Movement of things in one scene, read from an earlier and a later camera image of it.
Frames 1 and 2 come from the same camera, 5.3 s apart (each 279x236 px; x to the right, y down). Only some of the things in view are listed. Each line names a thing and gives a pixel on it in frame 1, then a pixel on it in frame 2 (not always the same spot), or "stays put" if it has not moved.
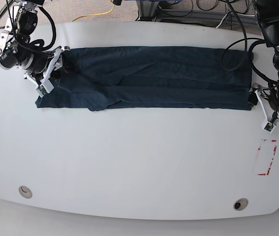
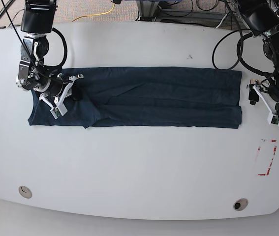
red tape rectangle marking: (272, 160) stays put
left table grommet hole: (25, 192) stays put
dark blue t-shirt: (191, 78) to (106, 98)
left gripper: (45, 85) to (55, 89)
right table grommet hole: (240, 204) stays put
